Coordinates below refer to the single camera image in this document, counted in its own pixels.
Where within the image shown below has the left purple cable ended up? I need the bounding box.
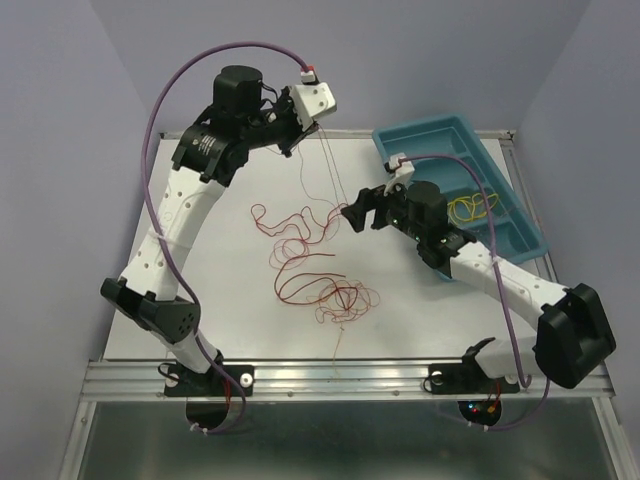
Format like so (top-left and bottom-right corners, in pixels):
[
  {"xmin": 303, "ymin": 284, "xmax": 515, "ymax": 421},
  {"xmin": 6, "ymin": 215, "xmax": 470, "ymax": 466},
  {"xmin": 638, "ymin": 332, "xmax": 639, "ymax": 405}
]
[{"xmin": 141, "ymin": 42, "xmax": 311, "ymax": 436}]

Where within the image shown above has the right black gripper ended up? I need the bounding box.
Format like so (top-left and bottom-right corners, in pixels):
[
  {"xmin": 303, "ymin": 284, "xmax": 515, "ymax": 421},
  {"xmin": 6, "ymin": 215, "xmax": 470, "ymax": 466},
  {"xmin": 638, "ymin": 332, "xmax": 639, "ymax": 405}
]
[{"xmin": 341, "ymin": 174, "xmax": 426, "ymax": 242}]

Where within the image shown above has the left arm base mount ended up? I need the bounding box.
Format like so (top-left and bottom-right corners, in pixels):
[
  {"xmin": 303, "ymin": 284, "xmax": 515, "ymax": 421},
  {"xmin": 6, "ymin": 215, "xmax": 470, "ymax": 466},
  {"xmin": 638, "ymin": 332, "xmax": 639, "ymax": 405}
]
[{"xmin": 157, "ymin": 362, "xmax": 255, "ymax": 398}]

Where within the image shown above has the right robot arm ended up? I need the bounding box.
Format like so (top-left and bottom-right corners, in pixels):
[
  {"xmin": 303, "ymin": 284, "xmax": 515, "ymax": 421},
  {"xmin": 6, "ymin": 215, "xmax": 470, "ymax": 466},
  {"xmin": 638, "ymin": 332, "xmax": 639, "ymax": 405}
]
[{"xmin": 341, "ymin": 182, "xmax": 617, "ymax": 390}]

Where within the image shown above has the aluminium rail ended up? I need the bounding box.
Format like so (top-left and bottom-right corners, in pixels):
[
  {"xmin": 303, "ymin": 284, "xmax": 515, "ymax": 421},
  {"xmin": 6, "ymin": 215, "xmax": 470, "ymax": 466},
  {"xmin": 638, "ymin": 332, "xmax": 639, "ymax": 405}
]
[{"xmin": 79, "ymin": 355, "xmax": 614, "ymax": 401}]

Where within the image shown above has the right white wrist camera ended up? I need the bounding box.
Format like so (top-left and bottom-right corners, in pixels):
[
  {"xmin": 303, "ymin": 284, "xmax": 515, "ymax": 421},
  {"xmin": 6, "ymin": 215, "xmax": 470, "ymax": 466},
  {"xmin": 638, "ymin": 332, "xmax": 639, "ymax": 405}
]
[{"xmin": 384, "ymin": 153, "xmax": 415, "ymax": 195}]

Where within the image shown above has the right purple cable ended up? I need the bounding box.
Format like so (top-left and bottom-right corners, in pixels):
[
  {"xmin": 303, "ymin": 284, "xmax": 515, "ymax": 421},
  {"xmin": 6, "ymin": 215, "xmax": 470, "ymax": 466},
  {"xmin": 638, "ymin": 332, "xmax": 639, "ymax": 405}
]
[{"xmin": 399, "ymin": 153, "xmax": 551, "ymax": 434}]

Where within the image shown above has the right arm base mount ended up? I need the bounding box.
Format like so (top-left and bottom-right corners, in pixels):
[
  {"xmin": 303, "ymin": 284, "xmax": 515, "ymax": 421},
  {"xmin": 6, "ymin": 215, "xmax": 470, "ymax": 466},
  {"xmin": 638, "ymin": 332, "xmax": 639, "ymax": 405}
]
[{"xmin": 422, "ymin": 337, "xmax": 520, "ymax": 396}]

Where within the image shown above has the teal plastic tray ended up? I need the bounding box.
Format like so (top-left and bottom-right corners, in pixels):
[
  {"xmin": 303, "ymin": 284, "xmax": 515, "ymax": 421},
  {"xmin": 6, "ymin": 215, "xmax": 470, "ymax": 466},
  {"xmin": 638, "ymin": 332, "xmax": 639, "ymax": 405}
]
[{"xmin": 372, "ymin": 114, "xmax": 548, "ymax": 271}]

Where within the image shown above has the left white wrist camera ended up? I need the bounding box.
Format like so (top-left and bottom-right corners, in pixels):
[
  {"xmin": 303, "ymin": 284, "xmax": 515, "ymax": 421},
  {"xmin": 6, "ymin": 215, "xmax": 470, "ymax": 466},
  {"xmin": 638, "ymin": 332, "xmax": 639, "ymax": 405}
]
[{"xmin": 290, "ymin": 66, "xmax": 337, "ymax": 131}]

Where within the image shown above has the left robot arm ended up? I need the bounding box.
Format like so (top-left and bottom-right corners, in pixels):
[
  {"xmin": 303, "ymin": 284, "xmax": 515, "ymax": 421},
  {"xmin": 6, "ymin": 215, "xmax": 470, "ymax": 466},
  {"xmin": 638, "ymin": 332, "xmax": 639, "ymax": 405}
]
[{"xmin": 100, "ymin": 65, "xmax": 337, "ymax": 394}]

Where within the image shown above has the purple cable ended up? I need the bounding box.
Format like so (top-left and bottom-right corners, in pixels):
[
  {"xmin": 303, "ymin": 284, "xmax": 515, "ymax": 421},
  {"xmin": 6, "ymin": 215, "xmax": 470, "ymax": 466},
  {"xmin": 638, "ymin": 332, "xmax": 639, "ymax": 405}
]
[
  {"xmin": 141, "ymin": 42, "xmax": 311, "ymax": 436},
  {"xmin": 399, "ymin": 153, "xmax": 551, "ymax": 434}
]

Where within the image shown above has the looped thin red wire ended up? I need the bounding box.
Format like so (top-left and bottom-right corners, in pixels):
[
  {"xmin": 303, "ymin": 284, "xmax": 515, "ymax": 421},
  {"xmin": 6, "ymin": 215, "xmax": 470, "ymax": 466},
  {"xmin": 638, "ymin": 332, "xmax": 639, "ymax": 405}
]
[{"xmin": 268, "ymin": 237, "xmax": 311, "ymax": 269}]

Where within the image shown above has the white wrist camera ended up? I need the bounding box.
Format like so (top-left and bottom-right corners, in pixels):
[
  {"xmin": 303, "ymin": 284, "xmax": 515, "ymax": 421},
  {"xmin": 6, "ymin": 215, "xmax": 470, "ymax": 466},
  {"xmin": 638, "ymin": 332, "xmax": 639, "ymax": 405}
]
[
  {"xmin": 290, "ymin": 66, "xmax": 337, "ymax": 131},
  {"xmin": 384, "ymin": 153, "xmax": 415, "ymax": 195}
]

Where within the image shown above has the thick red wire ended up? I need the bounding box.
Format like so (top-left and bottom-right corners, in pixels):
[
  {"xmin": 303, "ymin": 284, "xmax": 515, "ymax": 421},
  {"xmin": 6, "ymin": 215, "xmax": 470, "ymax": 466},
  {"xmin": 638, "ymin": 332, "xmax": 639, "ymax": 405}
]
[{"xmin": 273, "ymin": 251, "xmax": 349, "ymax": 304}]

